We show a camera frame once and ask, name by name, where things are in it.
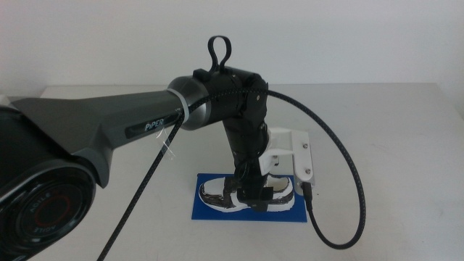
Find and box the black braided cable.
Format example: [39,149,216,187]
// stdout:
[95,88,368,261]

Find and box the blue rectangular mat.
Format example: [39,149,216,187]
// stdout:
[191,173,308,223]

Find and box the white shoe with black stripes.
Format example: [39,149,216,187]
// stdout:
[198,174,296,214]

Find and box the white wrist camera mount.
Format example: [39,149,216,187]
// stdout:
[258,126,317,196]

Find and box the white zip tie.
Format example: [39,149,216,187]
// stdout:
[154,88,191,161]

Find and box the black cable loop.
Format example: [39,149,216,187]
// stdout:
[207,35,233,73]

